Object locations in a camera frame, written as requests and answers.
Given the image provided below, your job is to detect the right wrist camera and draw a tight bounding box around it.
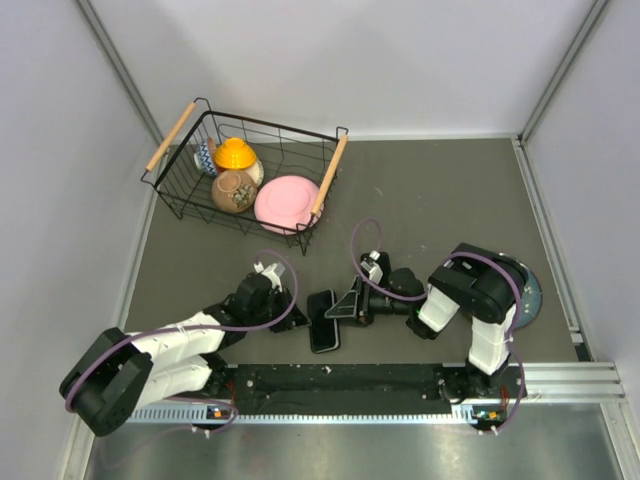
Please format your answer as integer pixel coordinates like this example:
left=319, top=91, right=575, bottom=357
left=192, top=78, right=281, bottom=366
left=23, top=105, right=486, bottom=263
left=360, top=250, right=384, bottom=285

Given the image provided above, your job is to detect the black wire basket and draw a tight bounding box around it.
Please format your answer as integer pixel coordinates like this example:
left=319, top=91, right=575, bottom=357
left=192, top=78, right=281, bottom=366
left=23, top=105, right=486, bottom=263
left=141, top=97, right=349, bottom=254

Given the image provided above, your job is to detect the purple cable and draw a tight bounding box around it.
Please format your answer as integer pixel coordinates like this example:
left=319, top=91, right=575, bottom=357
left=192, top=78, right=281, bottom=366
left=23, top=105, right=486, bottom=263
left=350, top=218, right=526, bottom=431
left=64, top=249, right=300, bottom=436

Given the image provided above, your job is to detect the brown ceramic bowl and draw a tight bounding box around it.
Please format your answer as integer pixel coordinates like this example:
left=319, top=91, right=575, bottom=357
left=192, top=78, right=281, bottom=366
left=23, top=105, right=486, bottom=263
left=211, top=170, right=258, bottom=214

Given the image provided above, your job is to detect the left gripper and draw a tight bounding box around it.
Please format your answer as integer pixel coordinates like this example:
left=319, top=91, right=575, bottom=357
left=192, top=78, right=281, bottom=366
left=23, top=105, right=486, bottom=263
left=247, top=285, right=311, bottom=333

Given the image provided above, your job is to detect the pink plate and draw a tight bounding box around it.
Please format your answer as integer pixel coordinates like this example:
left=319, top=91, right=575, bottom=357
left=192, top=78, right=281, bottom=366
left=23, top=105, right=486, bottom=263
left=254, top=175, right=324, bottom=236

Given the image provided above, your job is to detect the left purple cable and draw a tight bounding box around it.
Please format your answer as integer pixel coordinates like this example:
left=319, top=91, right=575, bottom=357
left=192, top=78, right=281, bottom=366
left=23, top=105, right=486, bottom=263
left=64, top=249, right=300, bottom=436

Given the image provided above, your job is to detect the blue ceramic plate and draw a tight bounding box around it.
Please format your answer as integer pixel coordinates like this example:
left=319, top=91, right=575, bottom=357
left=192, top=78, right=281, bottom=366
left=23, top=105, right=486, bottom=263
left=501, top=253, right=543, bottom=329

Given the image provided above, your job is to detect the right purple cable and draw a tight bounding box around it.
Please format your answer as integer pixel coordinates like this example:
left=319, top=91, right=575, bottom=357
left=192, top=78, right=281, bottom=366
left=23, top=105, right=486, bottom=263
left=350, top=218, right=526, bottom=431

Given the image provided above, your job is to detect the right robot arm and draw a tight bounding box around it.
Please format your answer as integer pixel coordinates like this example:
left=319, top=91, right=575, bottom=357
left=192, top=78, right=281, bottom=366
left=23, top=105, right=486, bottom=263
left=324, top=243, right=530, bottom=403

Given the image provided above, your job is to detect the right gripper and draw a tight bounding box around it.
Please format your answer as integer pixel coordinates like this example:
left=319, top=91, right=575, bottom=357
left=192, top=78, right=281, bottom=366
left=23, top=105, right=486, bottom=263
left=326, top=274, right=412, bottom=326

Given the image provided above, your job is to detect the wooden basket handle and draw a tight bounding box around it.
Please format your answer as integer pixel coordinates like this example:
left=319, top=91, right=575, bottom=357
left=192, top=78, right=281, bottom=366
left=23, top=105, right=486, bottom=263
left=145, top=101, right=196, bottom=173
left=311, top=134, right=348, bottom=217

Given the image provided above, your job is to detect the slotted cable duct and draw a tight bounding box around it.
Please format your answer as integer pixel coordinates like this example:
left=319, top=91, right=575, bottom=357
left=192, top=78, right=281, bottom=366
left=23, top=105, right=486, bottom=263
left=127, top=403, right=477, bottom=426

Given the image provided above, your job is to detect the left wooden basket handle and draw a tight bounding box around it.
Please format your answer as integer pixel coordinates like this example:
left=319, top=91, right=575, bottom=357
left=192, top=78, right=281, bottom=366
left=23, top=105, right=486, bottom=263
left=145, top=101, right=196, bottom=173

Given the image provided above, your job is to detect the orange bowl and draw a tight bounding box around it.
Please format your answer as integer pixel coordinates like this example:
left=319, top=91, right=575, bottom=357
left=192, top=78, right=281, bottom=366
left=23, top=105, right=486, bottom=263
left=213, top=137, right=258, bottom=170

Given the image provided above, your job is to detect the blue white patterned cup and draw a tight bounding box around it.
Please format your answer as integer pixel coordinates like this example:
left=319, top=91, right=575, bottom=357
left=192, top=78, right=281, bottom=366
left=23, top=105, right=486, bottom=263
left=194, top=137, right=219, bottom=177

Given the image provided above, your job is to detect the right wooden basket handle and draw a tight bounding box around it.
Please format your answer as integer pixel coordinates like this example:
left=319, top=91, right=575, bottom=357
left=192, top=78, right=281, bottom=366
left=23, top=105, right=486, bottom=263
left=311, top=134, right=348, bottom=217

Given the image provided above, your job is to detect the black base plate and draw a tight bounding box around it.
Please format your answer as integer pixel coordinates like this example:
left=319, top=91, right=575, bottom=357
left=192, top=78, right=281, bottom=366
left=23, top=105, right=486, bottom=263
left=227, top=364, right=451, bottom=414

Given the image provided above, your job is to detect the cream bowl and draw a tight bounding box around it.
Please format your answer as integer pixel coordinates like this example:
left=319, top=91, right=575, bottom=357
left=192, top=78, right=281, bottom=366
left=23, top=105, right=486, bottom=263
left=244, top=159, right=264, bottom=187

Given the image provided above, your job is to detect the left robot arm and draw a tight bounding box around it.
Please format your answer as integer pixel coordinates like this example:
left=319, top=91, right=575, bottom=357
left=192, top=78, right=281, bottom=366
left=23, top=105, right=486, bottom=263
left=59, top=273, right=310, bottom=437

